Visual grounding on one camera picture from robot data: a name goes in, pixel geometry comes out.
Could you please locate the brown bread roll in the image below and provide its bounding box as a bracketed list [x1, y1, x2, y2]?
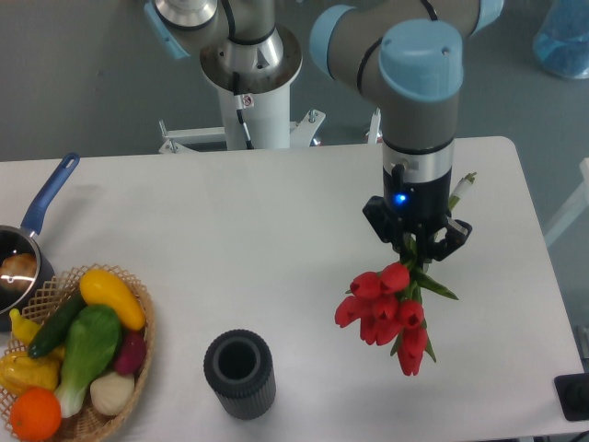
[1, 253, 37, 294]

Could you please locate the orange fruit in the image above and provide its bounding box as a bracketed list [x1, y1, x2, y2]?
[9, 388, 62, 441]

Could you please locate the yellow banana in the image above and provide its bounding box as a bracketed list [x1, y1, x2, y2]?
[9, 308, 41, 345]

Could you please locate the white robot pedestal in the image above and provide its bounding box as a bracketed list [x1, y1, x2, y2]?
[158, 85, 327, 154]

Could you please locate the blue handled saucepan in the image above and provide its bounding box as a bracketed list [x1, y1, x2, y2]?
[1, 153, 80, 332]

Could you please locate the woven wicker basket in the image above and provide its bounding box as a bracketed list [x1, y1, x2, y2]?
[21, 263, 156, 441]

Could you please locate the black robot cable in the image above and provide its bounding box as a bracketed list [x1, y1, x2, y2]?
[231, 71, 255, 151]

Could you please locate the blue translucent container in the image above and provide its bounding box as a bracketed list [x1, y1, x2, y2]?
[532, 0, 588, 79]

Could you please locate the yellow corn pumpkin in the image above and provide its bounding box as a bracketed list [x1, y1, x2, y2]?
[1, 351, 61, 396]

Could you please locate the green bok choy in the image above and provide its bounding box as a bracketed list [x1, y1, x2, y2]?
[54, 305, 121, 419]

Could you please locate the purple red radish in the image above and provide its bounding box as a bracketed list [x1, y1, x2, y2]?
[112, 331, 147, 375]

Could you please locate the dark grey ribbed vase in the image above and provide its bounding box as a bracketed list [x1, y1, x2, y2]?
[203, 329, 276, 420]

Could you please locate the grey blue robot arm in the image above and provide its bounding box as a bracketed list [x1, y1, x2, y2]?
[145, 1, 502, 264]

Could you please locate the dark green cucumber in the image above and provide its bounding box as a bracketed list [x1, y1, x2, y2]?
[28, 292, 87, 359]

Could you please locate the yellow squash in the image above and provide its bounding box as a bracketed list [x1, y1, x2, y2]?
[79, 269, 146, 332]

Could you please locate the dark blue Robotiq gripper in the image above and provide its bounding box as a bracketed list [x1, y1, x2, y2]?
[363, 151, 473, 262]

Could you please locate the red tulip bouquet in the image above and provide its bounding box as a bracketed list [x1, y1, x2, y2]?
[334, 172, 478, 378]

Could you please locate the white frame at right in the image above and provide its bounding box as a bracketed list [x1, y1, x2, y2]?
[544, 157, 588, 248]

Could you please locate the white garlic bulb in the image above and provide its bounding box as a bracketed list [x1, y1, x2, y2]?
[90, 371, 134, 416]

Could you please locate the black device at edge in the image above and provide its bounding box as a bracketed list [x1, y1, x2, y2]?
[554, 373, 588, 422]

